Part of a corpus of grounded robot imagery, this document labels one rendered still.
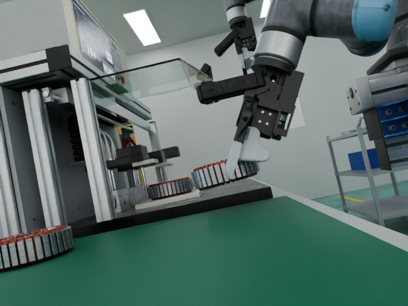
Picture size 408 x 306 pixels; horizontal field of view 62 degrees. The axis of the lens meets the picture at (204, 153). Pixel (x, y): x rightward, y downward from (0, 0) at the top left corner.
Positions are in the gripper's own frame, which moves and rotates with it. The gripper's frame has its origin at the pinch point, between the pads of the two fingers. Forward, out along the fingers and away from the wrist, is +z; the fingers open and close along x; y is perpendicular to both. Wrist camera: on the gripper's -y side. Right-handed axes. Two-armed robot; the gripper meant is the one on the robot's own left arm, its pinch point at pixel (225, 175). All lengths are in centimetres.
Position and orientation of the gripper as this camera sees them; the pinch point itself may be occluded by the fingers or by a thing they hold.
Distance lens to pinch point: 56.8
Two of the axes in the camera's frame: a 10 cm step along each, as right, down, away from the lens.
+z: -3.0, 9.5, -0.3
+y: 9.5, 3.0, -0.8
